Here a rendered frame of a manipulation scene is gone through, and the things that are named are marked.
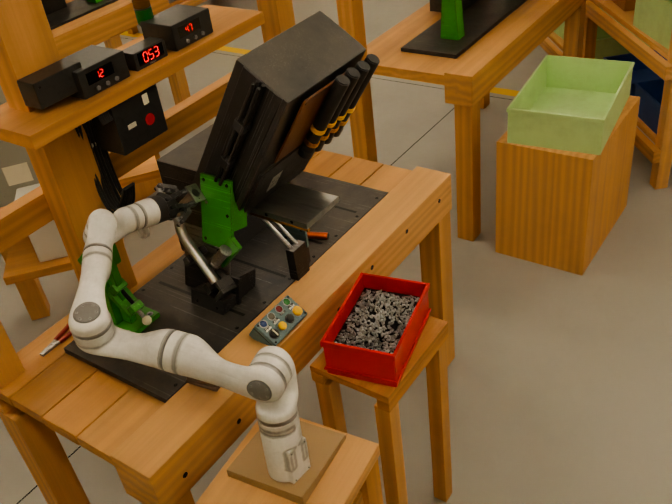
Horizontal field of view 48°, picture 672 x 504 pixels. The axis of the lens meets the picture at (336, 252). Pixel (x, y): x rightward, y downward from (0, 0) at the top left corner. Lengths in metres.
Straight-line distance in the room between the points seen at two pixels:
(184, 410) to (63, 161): 0.75
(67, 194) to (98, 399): 0.57
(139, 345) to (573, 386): 1.96
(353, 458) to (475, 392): 1.36
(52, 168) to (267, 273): 0.69
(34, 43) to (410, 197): 1.27
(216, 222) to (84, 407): 0.61
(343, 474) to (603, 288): 2.12
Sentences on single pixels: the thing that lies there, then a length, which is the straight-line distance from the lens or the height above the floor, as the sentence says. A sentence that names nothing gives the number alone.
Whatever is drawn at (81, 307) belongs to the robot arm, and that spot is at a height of 1.28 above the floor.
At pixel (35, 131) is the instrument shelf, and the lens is 2.00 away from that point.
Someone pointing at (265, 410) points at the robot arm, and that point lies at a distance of 1.69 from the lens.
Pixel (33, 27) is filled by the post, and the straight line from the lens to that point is 2.11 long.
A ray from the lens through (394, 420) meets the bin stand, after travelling 2.15.
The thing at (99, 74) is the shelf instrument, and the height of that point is 1.59.
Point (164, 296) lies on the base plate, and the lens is 2.37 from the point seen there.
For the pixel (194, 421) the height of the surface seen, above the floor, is 0.90.
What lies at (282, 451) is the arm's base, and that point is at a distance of 1.74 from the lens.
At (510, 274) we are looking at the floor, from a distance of 3.73.
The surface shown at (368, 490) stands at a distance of 1.92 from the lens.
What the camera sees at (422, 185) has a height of 0.90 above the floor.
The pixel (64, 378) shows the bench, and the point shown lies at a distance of 2.25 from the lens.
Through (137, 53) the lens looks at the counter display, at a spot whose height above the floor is 1.59.
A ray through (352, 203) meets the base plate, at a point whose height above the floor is 0.90.
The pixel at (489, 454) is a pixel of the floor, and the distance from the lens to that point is 2.95.
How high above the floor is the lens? 2.29
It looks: 36 degrees down
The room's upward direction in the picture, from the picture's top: 8 degrees counter-clockwise
